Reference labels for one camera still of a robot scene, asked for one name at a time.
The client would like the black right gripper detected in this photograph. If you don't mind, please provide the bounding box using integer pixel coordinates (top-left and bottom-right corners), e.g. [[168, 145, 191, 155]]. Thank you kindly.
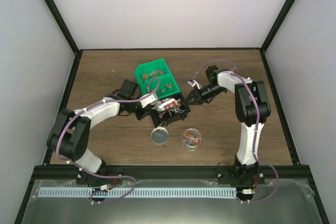
[[184, 84, 226, 106]]

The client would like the black bin with lollipops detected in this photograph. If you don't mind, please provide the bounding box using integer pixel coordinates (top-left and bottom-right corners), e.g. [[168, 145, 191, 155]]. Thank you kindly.
[[149, 93, 191, 127]]

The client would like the silver metal scoop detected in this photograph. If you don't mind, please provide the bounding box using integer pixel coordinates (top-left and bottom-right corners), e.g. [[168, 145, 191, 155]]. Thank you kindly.
[[154, 98, 177, 112]]

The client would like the silver metal jar lid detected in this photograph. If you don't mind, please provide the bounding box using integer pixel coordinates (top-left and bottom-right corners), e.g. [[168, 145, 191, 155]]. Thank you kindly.
[[150, 126, 169, 144]]

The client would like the green bin with lollipops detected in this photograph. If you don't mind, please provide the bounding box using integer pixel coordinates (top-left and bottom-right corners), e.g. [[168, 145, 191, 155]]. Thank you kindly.
[[138, 73, 181, 99]]

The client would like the green bin with star candies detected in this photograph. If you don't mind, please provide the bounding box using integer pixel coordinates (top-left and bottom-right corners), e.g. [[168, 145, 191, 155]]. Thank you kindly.
[[134, 58, 170, 84]]

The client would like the clear plastic jar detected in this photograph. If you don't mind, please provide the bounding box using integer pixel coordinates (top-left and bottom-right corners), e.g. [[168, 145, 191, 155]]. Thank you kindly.
[[182, 128, 202, 153]]

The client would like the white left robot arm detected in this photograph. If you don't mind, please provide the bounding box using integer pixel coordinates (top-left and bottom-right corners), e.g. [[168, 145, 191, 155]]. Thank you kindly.
[[47, 78, 160, 184]]

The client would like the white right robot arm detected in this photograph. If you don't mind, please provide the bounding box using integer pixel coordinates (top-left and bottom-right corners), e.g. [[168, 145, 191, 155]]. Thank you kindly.
[[185, 66, 271, 184]]

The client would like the light blue slotted strip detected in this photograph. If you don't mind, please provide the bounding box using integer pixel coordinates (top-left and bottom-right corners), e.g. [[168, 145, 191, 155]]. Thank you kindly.
[[37, 187, 237, 199]]

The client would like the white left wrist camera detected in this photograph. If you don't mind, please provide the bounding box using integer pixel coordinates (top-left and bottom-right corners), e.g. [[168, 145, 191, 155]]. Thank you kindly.
[[140, 93, 158, 108]]

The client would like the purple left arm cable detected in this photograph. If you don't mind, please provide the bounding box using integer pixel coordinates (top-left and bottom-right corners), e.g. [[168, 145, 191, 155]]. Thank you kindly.
[[55, 77, 161, 205]]

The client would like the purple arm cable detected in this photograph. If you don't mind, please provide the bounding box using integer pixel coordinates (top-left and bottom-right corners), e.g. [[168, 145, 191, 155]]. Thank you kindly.
[[193, 59, 280, 204], [55, 77, 161, 205]]

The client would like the black front mounting rail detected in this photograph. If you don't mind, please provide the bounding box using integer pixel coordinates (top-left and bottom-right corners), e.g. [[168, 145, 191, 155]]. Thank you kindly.
[[34, 165, 310, 186]]

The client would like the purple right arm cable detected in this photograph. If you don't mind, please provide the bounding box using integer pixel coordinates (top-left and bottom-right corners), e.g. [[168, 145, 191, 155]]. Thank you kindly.
[[193, 59, 280, 204]]

